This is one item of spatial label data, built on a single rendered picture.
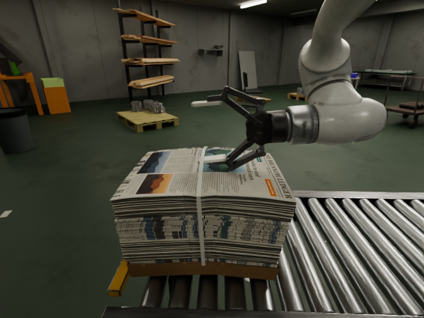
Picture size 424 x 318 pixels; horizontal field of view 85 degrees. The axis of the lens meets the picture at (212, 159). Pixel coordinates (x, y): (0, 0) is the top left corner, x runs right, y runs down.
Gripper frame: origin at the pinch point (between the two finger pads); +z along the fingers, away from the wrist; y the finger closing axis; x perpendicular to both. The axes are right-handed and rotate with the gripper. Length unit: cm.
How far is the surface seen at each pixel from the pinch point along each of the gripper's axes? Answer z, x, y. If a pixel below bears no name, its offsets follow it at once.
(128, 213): 16.0, -12.7, 13.1
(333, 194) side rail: -47, 27, 37
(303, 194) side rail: -35, 27, 36
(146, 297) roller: 14.2, -18.1, 32.4
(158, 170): 11.8, -0.4, 9.0
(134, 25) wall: 272, 822, -147
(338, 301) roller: -29, -17, 38
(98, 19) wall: 361, 759, -163
